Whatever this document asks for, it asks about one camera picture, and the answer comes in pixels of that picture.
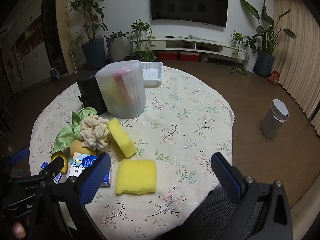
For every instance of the wall television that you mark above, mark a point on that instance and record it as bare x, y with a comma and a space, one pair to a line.
188, 3

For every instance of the vines on floor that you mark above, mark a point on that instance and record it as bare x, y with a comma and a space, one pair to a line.
235, 70

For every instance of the tall plant in blue pot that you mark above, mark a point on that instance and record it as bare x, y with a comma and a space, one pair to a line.
93, 52

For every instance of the green cloth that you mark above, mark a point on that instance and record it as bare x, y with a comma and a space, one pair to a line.
63, 137

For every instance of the person's left hand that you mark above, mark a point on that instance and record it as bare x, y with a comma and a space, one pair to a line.
18, 230

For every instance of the white television cabinet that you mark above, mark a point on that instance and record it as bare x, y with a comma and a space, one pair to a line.
190, 45

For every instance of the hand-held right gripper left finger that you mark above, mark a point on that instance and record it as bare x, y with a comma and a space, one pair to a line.
96, 177

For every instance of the beige curtain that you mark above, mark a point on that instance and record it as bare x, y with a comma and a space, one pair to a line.
297, 55

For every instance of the wall cabinets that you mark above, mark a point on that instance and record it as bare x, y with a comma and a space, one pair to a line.
27, 55

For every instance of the white plastic tray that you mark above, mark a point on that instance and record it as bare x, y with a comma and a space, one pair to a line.
152, 75

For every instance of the plant in ribbed grey pot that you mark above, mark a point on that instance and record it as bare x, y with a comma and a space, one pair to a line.
115, 48

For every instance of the small white pot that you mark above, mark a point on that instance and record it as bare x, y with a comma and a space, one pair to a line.
204, 57

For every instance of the red storage box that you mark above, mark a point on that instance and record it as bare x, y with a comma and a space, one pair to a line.
167, 55
189, 56

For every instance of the grey fabric chair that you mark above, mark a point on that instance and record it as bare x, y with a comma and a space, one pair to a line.
212, 217

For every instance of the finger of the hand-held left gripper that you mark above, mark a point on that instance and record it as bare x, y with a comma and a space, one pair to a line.
56, 166
21, 153

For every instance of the trailing vine plant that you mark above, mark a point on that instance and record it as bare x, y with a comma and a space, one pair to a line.
142, 33

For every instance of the yellow round sponge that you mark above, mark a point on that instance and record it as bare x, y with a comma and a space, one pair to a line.
77, 148
63, 158

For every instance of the thin plant on stand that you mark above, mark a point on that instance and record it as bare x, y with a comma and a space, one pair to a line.
76, 42

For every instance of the blue box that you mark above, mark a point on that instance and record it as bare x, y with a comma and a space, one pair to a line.
55, 73

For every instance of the large-leaf plant in dark pot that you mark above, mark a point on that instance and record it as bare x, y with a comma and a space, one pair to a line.
265, 63

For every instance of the grey trash can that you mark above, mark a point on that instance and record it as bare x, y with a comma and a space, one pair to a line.
271, 122

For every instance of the plant in white pot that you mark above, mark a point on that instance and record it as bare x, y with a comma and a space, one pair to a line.
252, 61

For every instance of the yellow rectangular sponge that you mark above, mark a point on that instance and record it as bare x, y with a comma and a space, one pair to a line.
136, 177
122, 137

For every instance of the small blue packet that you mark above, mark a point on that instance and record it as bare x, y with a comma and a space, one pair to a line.
60, 177

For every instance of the hanging plant on cabinet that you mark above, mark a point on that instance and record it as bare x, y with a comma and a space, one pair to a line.
237, 40

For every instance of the translucent plastic container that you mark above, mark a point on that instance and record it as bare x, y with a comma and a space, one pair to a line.
122, 90

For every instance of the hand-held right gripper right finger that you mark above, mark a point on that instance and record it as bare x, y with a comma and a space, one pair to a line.
225, 176

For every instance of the black cylinder container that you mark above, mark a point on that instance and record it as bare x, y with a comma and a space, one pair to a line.
87, 90

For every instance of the cream chenille duster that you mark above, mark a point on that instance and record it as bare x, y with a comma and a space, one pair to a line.
93, 132

